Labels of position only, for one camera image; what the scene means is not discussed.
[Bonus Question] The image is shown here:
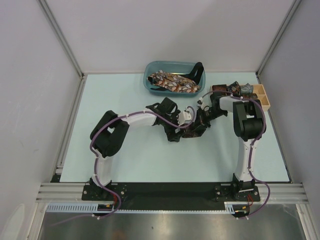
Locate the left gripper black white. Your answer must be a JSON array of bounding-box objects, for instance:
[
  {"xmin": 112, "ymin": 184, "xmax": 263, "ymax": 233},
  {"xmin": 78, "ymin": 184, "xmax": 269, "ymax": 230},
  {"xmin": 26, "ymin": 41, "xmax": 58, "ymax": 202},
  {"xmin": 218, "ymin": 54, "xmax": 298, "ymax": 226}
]
[{"xmin": 161, "ymin": 110, "xmax": 186, "ymax": 142}]

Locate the rolled brown blue tie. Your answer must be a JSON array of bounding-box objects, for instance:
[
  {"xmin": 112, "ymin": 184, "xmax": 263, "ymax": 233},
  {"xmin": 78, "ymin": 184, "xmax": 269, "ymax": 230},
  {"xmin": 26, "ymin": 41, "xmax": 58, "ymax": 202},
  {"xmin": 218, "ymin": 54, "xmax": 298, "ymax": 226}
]
[{"xmin": 242, "ymin": 93, "xmax": 258, "ymax": 100}]

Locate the rolled dark blue tie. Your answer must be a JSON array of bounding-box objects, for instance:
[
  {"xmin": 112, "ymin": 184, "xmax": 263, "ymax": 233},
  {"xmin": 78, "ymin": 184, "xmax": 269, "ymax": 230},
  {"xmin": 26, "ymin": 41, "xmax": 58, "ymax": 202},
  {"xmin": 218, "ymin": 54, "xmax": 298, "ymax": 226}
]
[{"xmin": 226, "ymin": 81, "xmax": 241, "ymax": 97}]

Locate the blue plastic basin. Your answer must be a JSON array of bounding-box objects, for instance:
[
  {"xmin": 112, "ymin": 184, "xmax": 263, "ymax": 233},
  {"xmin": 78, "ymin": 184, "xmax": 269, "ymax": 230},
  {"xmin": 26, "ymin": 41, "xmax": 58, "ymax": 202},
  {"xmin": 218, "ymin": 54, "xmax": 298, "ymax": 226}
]
[{"xmin": 143, "ymin": 61, "xmax": 206, "ymax": 98}]

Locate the black strap in basin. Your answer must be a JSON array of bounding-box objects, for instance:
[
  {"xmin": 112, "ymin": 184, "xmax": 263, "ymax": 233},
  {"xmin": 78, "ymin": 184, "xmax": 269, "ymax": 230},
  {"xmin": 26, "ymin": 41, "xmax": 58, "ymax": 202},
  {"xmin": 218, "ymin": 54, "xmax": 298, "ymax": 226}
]
[{"xmin": 187, "ymin": 61, "xmax": 205, "ymax": 87}]

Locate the white cable duct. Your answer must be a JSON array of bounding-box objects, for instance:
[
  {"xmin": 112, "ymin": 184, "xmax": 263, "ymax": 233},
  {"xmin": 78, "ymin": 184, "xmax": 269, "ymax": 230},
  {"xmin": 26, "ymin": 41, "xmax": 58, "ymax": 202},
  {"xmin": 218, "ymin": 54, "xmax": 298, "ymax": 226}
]
[{"xmin": 46, "ymin": 203, "xmax": 240, "ymax": 214}]

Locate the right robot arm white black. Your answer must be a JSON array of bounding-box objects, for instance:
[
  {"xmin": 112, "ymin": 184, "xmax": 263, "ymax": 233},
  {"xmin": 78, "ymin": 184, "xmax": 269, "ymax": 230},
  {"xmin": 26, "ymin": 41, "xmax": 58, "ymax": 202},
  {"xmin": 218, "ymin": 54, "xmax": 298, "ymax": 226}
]
[{"xmin": 191, "ymin": 90, "xmax": 267, "ymax": 202}]

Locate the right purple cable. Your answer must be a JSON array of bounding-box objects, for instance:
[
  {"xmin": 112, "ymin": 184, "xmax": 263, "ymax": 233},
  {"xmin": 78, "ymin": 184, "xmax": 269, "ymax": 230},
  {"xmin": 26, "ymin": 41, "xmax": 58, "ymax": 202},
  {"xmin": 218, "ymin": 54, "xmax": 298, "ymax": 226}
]
[{"xmin": 198, "ymin": 91, "xmax": 272, "ymax": 221}]

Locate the pile of patterned ties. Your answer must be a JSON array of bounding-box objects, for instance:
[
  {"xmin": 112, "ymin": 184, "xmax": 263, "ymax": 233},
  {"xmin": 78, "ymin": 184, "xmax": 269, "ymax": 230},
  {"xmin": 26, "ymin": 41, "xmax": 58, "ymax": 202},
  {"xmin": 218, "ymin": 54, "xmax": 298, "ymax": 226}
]
[{"xmin": 146, "ymin": 70, "xmax": 202, "ymax": 94}]

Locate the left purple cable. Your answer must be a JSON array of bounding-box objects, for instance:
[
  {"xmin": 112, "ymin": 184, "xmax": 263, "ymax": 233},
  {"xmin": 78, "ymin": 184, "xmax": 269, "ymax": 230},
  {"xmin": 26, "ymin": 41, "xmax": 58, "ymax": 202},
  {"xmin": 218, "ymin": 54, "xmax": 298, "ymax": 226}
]
[{"xmin": 49, "ymin": 104, "xmax": 196, "ymax": 226}]

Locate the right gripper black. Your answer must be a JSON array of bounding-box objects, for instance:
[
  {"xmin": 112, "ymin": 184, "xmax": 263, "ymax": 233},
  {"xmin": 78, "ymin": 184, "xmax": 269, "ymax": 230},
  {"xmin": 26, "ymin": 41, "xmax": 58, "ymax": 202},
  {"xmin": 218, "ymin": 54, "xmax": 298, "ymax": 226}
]
[{"xmin": 190, "ymin": 107, "xmax": 227, "ymax": 133}]

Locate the purple cable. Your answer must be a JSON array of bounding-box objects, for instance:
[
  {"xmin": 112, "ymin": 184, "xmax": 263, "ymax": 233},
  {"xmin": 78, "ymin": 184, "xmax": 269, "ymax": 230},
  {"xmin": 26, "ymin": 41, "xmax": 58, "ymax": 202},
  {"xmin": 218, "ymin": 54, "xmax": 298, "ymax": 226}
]
[
  {"xmin": 49, "ymin": 104, "xmax": 196, "ymax": 226},
  {"xmin": 198, "ymin": 91, "xmax": 272, "ymax": 221}
]

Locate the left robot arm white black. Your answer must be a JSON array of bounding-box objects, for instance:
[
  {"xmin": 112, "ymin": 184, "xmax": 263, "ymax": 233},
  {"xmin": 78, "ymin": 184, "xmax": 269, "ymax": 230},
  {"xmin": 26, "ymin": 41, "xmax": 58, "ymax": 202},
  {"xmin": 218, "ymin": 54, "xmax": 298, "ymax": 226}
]
[{"xmin": 89, "ymin": 97, "xmax": 196, "ymax": 200}]

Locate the rolled grey tie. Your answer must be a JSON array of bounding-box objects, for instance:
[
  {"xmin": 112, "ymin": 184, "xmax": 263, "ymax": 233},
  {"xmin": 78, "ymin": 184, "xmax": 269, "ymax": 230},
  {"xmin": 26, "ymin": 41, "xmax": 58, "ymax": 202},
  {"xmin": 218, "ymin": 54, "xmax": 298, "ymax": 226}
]
[{"xmin": 240, "ymin": 83, "xmax": 254, "ymax": 95}]

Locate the dark orange floral tie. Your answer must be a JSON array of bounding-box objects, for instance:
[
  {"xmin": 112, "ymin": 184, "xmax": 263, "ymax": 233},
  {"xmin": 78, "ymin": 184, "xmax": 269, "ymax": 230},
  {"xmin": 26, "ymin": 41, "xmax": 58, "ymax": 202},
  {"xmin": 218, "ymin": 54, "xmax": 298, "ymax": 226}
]
[{"xmin": 181, "ymin": 125, "xmax": 207, "ymax": 139}]

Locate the aluminium frame rail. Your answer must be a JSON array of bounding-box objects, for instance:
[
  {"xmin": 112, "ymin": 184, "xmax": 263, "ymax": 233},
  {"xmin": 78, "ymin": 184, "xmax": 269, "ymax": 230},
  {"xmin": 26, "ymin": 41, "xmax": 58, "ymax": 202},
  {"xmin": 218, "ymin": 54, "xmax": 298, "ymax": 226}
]
[{"xmin": 35, "ymin": 183, "xmax": 309, "ymax": 204}]

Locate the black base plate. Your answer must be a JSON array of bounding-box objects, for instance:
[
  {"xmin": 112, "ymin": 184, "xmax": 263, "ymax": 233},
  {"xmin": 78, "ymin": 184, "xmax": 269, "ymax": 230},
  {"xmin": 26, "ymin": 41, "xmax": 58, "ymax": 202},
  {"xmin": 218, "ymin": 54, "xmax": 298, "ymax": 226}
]
[{"xmin": 81, "ymin": 180, "xmax": 261, "ymax": 211}]

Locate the wooden compartment tray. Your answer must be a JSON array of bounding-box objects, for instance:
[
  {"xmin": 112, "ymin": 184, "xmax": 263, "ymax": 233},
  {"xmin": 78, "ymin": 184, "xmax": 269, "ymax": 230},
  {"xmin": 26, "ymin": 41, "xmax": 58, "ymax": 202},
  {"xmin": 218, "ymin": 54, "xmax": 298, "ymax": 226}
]
[{"xmin": 209, "ymin": 84, "xmax": 271, "ymax": 112}]

